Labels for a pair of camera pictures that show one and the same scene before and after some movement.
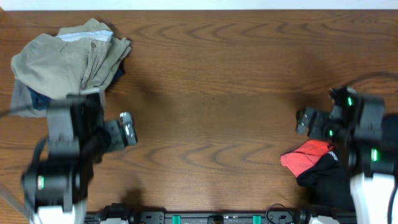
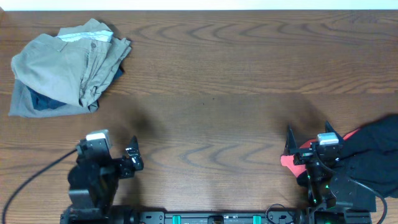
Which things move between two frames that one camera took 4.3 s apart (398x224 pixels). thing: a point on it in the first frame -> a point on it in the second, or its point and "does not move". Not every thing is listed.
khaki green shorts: x=79 y=59 does not move
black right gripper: x=314 y=122 -> x=306 y=154
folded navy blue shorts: x=40 y=101 does not move
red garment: x=305 y=155 does not move
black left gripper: x=112 y=134 -> x=126 y=165
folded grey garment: x=21 y=104 does not move
